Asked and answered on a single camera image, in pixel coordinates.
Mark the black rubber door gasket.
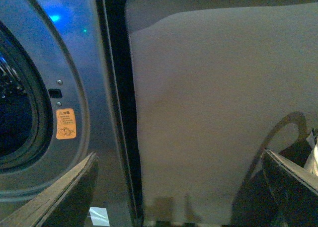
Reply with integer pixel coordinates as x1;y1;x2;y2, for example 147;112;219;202
0;23;53;173

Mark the white tape piece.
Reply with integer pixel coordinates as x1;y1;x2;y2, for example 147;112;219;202
89;207;110;227

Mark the orange warning sticker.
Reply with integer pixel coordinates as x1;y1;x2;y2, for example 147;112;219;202
56;108;77;140

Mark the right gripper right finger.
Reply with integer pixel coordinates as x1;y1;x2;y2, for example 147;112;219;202
262;149;318;227

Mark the dark grey washing machine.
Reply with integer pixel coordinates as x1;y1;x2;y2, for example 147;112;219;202
0;0;143;227

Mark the perforated steel drum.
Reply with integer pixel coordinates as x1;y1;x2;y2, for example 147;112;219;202
0;53;33;157

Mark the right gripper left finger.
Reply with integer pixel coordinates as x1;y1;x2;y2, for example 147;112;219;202
0;152;98;227

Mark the grey cabinet side panel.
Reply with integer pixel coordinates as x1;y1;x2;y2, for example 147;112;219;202
125;0;318;227

